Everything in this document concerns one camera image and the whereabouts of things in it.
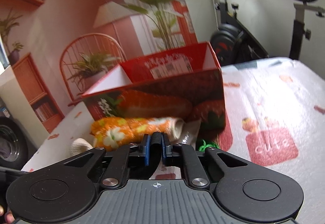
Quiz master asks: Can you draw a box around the white mask plastic bag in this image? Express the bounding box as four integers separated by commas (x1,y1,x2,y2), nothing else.
150,119,201,180

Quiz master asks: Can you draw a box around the cream knitted cloth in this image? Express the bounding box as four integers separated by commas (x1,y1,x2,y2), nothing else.
70,138,93,156

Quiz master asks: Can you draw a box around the living room backdrop poster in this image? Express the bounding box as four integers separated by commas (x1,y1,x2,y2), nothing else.
1,0,197,132

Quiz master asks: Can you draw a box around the person's hand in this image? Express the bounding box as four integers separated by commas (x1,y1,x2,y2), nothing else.
0,206,15,224

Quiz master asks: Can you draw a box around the green felt zongzi toy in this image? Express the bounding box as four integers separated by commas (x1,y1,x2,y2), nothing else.
198,139,219,152

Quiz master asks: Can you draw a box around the orange floral rolled towel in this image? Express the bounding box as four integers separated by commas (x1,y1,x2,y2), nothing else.
91,117,185,151

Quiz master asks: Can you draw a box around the red strawberry cardboard box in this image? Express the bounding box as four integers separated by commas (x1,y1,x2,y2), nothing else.
81,42,228,132

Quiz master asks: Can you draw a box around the white patterned table cloth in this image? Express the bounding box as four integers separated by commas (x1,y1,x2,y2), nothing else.
21,57,325,222

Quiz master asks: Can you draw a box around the black exercise bike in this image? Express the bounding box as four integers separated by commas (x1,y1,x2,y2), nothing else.
209,0,324,66

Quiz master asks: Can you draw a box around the washing machine drum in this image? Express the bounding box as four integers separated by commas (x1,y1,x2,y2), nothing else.
0,117,28,170

